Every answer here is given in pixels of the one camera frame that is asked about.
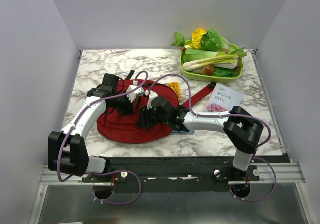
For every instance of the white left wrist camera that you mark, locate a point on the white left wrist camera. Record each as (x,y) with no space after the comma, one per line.
(134,91)

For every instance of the green plastic tray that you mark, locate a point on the green plastic tray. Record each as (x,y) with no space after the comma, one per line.
(224,73)

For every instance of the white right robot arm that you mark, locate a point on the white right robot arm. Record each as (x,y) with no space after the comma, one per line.
(243,129)

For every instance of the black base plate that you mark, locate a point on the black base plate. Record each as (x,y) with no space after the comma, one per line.
(182,174)

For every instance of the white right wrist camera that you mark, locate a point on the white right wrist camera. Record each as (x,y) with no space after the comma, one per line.
(151,95)

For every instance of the brown mushroom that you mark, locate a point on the brown mushroom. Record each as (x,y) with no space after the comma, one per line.
(208,70)

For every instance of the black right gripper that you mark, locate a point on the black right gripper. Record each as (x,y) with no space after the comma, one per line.
(144,118)

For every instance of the blue paperback book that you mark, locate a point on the blue paperback book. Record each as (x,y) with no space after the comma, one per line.
(182,132)

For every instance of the green lettuce head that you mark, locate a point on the green lettuce head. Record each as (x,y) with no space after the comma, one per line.
(212,41)

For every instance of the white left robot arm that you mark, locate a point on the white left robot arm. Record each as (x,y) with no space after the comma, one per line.
(67,151)

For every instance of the aluminium rail frame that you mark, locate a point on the aluminium rail frame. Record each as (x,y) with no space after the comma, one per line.
(279,198)

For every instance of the orange treehouse storybook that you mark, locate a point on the orange treehouse storybook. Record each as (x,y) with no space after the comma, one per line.
(176,88)

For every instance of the green leaf sprig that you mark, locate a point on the green leaf sprig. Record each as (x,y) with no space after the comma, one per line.
(179,40)

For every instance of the flower cover Designer Fate book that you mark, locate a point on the flower cover Designer Fate book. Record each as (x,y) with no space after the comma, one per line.
(223,99)

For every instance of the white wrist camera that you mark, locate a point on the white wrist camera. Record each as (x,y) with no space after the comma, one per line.
(151,95)
(134,91)

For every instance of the yellow artificial flower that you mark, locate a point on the yellow artificial flower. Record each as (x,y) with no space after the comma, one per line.
(196,38)

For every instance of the red student backpack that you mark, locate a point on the red student backpack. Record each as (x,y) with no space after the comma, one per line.
(124,129)

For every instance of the green white leek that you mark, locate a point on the green white leek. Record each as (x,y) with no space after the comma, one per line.
(221,59)

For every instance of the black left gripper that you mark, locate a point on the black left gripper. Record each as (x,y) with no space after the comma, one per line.
(129,109)

